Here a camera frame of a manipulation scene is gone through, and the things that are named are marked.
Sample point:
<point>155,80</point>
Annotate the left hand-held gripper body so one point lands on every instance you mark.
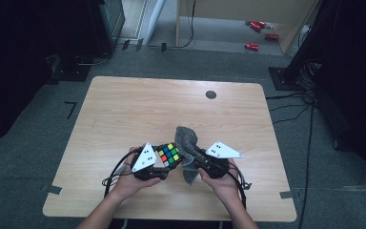
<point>144,159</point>

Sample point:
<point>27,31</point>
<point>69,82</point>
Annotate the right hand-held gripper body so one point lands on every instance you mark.
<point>222,151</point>

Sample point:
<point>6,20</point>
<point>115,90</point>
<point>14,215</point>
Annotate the multicoloured puzzle cube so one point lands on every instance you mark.
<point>170,156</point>

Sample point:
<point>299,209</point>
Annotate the grey fuzzy cloth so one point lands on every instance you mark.
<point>184,140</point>

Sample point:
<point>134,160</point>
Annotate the person's left hand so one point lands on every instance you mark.
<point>127,186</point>

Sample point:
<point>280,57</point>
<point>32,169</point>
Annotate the person's right hand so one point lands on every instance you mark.
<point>225,189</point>

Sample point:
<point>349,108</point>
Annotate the black round table grommet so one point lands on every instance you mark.
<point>210,94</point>

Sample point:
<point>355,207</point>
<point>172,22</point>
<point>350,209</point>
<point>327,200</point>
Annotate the grey tape piece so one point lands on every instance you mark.
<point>51,189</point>
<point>286,194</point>

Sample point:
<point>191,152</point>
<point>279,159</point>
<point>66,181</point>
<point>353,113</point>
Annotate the black metal stand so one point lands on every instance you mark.
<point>282,79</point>

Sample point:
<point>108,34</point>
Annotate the red drink can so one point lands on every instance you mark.
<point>255,27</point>
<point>251,46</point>
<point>262,24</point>
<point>271,36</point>

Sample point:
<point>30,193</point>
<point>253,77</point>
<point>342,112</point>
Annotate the black tape strip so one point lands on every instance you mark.
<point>163,47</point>
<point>125,44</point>
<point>139,44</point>

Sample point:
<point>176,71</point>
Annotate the black flat stand base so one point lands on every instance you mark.
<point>71,71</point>

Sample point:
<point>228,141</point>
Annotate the black cabinet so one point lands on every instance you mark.
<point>106,25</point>

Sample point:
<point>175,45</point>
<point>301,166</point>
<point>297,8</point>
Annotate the white panel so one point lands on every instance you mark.
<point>154,19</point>

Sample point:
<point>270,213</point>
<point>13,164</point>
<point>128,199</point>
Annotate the light wooden furniture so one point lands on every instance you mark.
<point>235,8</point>

